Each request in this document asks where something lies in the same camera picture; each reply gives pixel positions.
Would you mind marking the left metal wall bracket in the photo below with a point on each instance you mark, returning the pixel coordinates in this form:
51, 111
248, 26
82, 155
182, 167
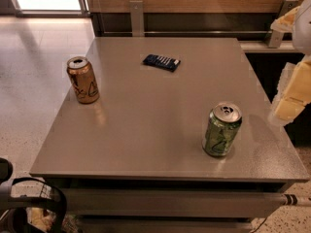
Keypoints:
137, 18

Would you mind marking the gold soda can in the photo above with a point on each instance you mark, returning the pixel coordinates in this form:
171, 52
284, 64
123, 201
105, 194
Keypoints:
81, 75

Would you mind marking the grey drawer cabinet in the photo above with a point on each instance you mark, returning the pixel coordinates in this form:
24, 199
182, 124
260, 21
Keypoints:
104, 206

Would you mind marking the bright window frame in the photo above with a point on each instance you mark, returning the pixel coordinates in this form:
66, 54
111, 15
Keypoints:
50, 8

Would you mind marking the metal wall bracket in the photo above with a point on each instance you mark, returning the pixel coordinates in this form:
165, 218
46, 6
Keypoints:
282, 24
137, 18

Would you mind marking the blue rxbar blueberry bar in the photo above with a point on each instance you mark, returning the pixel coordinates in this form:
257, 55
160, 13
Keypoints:
162, 62

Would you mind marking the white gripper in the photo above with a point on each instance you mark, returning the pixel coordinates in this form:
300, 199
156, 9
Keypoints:
303, 33

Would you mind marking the right metal wall bracket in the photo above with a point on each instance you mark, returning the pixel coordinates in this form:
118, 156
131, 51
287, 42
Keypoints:
282, 24

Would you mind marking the green soda can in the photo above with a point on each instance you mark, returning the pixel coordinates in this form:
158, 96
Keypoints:
224, 122

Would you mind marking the white black striped rod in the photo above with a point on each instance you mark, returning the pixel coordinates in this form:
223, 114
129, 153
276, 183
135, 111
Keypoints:
296, 200

